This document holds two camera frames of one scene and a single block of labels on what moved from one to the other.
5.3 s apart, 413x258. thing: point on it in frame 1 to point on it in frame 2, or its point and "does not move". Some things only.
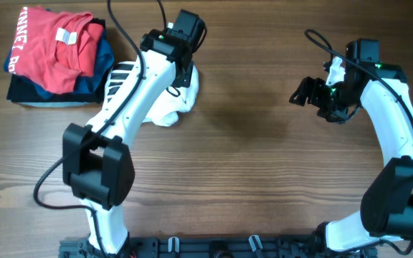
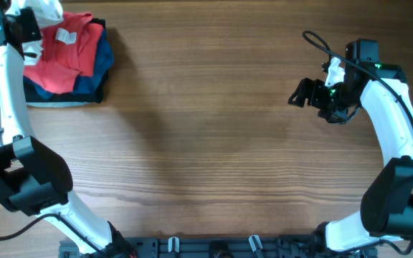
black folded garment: (20, 89) does not move
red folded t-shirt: (53, 48) does not move
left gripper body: (184, 76) to (27, 26)
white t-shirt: (165, 110) to (46, 13)
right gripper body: (314, 95) does not move
